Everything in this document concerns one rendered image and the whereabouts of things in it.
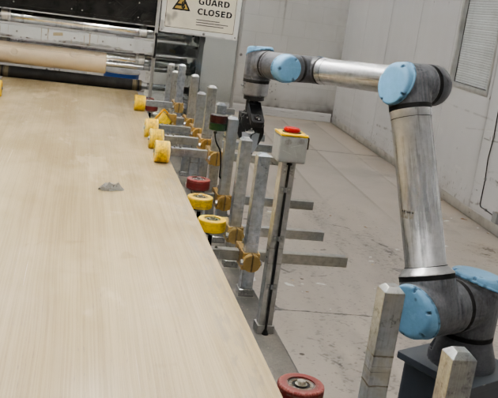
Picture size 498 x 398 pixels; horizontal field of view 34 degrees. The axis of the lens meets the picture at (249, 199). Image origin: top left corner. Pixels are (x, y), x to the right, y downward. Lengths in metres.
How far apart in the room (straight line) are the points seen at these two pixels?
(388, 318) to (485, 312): 1.01
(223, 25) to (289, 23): 6.60
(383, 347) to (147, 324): 0.46
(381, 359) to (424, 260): 0.87
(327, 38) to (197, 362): 10.39
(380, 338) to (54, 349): 0.55
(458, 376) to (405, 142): 1.18
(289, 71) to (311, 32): 8.97
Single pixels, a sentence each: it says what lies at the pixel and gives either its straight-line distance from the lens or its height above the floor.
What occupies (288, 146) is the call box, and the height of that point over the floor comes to 1.19.
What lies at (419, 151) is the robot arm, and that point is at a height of 1.19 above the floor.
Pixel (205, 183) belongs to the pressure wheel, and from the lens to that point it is 2.78.
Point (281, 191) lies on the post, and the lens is 2.01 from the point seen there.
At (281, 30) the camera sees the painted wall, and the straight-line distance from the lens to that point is 11.56.
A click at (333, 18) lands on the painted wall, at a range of 11.70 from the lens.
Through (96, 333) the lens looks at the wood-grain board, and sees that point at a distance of 1.52.
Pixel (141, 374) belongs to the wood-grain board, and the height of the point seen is 0.90.
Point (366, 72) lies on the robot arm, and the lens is 2.55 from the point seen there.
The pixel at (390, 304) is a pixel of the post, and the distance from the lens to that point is 1.34.
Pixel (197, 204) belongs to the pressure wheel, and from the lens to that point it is 2.53.
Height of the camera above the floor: 1.51
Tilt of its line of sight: 13 degrees down
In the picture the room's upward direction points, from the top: 8 degrees clockwise
